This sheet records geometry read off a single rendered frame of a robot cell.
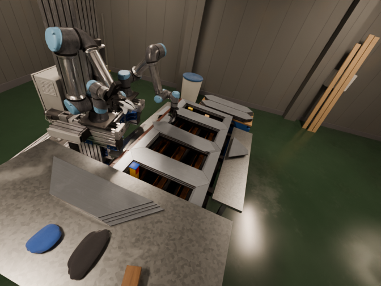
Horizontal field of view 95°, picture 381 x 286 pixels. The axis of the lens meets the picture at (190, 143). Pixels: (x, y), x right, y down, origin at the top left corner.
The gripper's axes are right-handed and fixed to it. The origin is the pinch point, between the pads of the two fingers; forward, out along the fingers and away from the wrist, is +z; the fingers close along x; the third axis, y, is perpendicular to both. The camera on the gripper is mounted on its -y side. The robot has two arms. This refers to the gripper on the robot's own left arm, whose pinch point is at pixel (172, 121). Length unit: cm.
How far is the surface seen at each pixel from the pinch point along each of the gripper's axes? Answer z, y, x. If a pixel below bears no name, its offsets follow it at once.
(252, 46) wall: -53, -301, 49
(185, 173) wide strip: 1, 62, 41
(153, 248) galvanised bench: -19, 128, 46
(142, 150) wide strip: 1, 57, -3
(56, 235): -22, 141, 7
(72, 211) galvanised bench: -19, 130, 3
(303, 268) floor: 86, 47, 189
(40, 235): -22, 143, 1
